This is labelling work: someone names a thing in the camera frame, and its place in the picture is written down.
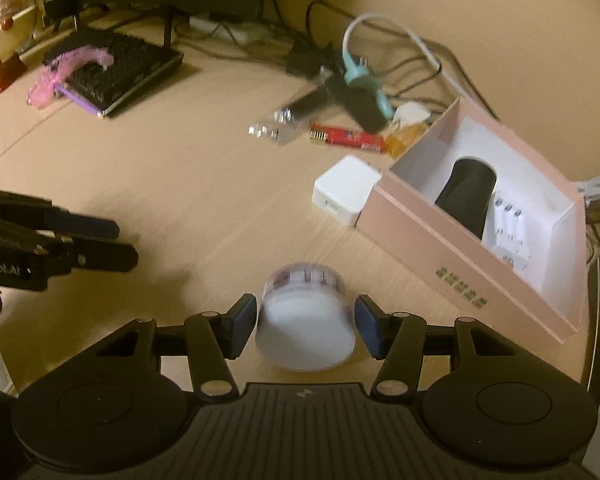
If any pink cardboard box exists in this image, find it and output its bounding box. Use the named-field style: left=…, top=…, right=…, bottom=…
left=356, top=97, right=588, bottom=345

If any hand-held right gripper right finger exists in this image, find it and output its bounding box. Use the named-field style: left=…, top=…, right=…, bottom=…
left=355, top=294, right=506, bottom=400

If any pink plastic toy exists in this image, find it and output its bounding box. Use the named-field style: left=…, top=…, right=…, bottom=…
left=27, top=46, right=116, bottom=111

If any clear plastic case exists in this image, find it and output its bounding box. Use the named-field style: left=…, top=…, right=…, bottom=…
left=248, top=108, right=306, bottom=146

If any black cable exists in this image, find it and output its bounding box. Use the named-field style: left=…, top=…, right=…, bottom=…
left=305, top=0, right=498, bottom=121

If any red object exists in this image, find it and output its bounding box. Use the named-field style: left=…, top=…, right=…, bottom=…
left=0, top=52, right=28, bottom=95

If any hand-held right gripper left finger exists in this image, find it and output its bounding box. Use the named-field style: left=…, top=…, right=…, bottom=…
left=96, top=294, right=258, bottom=399

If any white round jar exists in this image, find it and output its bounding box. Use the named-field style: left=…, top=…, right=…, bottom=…
left=255, top=261, right=357, bottom=373

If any white cube charger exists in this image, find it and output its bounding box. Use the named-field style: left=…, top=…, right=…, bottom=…
left=311, top=155, right=382, bottom=228

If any small white plug adapter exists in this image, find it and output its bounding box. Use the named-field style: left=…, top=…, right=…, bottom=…
left=392, top=102, right=433, bottom=129

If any teal plastic tool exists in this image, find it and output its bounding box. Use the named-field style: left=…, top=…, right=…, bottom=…
left=342, top=55, right=395, bottom=120

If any black keyboard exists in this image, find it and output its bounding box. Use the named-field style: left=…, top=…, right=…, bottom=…
left=42, top=30, right=183, bottom=118

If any black power adapter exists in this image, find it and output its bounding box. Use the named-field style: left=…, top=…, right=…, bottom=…
left=286, top=42, right=331, bottom=78

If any white plastic clip set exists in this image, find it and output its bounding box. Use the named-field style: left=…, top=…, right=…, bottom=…
left=482, top=191, right=531, bottom=271

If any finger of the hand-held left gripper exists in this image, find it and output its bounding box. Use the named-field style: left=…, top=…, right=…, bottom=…
left=47, top=205, right=120, bottom=241
left=55, top=241, right=140, bottom=276

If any white power strip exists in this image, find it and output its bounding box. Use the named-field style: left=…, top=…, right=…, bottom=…
left=189, top=14, right=272, bottom=46

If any yellow liquid bottle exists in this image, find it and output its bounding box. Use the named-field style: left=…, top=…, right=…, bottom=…
left=384, top=122, right=429, bottom=158

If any black cylinder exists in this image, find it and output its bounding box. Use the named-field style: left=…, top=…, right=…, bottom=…
left=434, top=157, right=497, bottom=241

